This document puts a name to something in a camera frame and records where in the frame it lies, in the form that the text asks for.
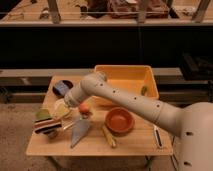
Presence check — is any grey metal trowel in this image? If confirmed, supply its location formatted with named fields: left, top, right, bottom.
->
left=63, top=116, right=91, bottom=148

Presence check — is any orange ball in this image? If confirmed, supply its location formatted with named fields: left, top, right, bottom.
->
left=78, top=103, right=91, bottom=115

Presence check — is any green cup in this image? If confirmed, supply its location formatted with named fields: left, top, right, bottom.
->
left=36, top=109, right=50, bottom=121

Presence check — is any metal cup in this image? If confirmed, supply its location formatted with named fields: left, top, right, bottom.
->
left=47, top=130, right=58, bottom=139

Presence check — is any black box on shelf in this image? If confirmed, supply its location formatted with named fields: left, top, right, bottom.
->
left=180, top=53, right=213, bottom=80

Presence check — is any green item in tray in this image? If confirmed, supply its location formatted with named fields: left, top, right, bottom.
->
left=141, top=86, right=148, bottom=96

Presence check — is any white dish brush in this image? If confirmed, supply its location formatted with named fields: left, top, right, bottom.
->
left=153, top=125, right=163, bottom=148

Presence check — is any striped whiteboard eraser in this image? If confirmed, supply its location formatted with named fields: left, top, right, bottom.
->
left=34, top=118, right=62, bottom=134

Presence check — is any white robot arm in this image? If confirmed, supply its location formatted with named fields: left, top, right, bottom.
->
left=64, top=72, right=213, bottom=171

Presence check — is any orange ceramic bowl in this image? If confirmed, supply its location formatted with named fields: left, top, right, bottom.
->
left=105, top=107, right=135, bottom=135

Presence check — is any wooden table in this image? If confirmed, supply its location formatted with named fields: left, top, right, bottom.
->
left=25, top=74, right=175, bottom=158

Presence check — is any dark bowl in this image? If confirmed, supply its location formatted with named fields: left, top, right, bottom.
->
left=52, top=80, right=73, bottom=97

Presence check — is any yellow plastic tray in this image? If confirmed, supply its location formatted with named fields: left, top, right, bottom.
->
left=94, top=65, right=159, bottom=99

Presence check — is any yellow handled tool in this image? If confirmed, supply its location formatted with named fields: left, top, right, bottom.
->
left=102, top=125, right=116, bottom=148

